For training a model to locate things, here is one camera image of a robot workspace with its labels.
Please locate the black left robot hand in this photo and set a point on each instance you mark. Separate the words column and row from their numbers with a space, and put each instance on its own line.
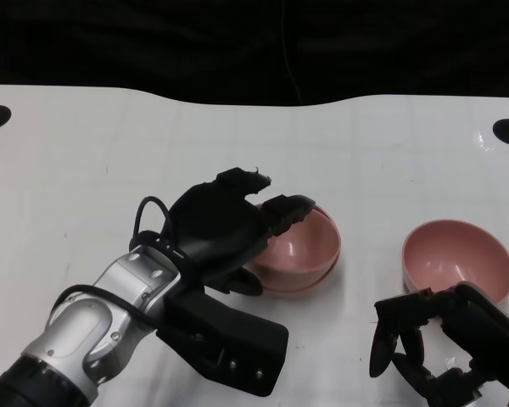
column 212, row 224

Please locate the black backdrop cloth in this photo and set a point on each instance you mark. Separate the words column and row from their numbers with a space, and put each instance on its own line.
column 152, row 42

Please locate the pink plastic bowl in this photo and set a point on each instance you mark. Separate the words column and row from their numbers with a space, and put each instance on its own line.
column 297, row 288
column 301, row 250
column 454, row 254

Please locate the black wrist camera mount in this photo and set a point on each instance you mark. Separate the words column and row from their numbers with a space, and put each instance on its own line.
column 237, row 343

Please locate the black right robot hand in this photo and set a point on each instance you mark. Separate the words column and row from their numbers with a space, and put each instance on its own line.
column 479, row 326

